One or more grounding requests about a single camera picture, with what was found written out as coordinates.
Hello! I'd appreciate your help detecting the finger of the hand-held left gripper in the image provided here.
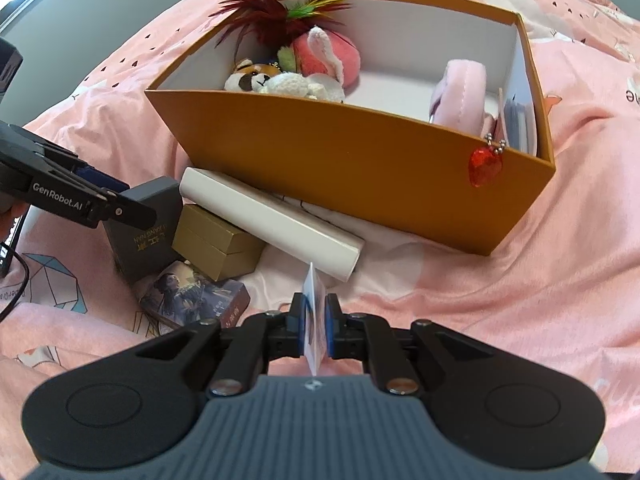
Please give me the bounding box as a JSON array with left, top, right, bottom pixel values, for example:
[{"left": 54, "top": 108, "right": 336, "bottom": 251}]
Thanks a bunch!
[
  {"left": 75, "top": 164, "right": 132, "bottom": 193},
  {"left": 85, "top": 191, "right": 157, "bottom": 229}
]

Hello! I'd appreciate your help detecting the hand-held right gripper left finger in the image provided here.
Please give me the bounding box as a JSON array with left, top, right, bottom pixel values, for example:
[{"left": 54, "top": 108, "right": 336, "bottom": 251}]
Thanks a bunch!
[{"left": 135, "top": 292, "right": 307, "bottom": 396}]

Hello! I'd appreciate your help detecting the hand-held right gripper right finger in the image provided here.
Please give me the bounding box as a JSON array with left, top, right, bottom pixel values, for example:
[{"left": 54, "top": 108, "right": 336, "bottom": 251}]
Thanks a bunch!
[{"left": 324, "top": 294, "right": 493, "bottom": 395}]

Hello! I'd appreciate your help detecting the white card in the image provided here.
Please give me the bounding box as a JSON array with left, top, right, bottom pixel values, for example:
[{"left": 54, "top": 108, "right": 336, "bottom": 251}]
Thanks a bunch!
[{"left": 301, "top": 261, "right": 327, "bottom": 376}]

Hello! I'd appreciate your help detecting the dark grey box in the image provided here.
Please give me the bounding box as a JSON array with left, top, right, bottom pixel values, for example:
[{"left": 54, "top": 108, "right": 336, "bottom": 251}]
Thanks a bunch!
[{"left": 102, "top": 176, "right": 185, "bottom": 283}]

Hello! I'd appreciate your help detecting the small gold box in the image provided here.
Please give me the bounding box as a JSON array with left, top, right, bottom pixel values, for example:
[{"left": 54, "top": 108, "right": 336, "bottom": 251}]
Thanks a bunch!
[{"left": 171, "top": 203, "right": 267, "bottom": 282}]

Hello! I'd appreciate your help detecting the illustrated card box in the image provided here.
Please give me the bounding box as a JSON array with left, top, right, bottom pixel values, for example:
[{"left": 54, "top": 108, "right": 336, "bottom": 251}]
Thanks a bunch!
[{"left": 132, "top": 260, "right": 251, "bottom": 333}]

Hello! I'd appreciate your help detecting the long white box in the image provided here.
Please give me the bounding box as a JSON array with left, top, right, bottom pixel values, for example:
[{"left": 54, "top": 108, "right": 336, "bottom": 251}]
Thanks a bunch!
[{"left": 179, "top": 166, "right": 366, "bottom": 283}]

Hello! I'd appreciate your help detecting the orange cardboard box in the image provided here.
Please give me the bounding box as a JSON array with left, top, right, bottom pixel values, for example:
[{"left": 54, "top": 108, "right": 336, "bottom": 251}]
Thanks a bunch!
[{"left": 144, "top": 0, "right": 557, "bottom": 257}]

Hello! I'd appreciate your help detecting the pink fluffy peach plush toy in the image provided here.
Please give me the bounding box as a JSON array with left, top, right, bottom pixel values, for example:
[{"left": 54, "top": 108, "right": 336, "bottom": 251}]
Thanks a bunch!
[{"left": 277, "top": 30, "right": 362, "bottom": 88}]

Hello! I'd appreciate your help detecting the white crochet bunny toy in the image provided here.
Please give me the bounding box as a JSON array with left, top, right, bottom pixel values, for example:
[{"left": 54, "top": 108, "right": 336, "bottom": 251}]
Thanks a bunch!
[{"left": 257, "top": 26, "right": 347, "bottom": 102}]

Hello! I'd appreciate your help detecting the red heart charm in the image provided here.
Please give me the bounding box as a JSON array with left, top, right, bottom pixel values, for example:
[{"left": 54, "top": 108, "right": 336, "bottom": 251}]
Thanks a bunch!
[{"left": 467, "top": 132, "right": 507, "bottom": 190}]

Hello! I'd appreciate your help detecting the pink printed blanket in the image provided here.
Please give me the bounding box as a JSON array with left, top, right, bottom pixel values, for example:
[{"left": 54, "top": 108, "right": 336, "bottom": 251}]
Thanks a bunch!
[{"left": 0, "top": 0, "right": 640, "bottom": 480}]

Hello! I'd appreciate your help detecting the red green feather toy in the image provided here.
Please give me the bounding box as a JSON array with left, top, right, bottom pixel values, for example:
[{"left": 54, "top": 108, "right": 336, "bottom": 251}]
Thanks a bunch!
[{"left": 207, "top": 0, "right": 361, "bottom": 61}]

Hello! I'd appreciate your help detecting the light pink plush pouch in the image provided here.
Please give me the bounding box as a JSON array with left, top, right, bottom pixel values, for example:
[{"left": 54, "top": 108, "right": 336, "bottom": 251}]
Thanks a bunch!
[{"left": 429, "top": 59, "right": 496, "bottom": 136}]

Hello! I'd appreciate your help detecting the stack of cards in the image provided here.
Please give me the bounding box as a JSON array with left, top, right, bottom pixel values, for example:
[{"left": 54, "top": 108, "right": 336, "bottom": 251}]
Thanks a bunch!
[{"left": 497, "top": 87, "right": 538, "bottom": 153}]

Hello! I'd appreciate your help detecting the black cable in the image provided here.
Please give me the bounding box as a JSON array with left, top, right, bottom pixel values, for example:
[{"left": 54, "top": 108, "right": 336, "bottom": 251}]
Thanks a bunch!
[{"left": 0, "top": 207, "right": 32, "bottom": 322}]

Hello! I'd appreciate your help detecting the brown white plush keychain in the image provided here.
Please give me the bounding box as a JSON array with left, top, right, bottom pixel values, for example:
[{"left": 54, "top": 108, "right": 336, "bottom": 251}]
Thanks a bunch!
[{"left": 223, "top": 58, "right": 281, "bottom": 93}]

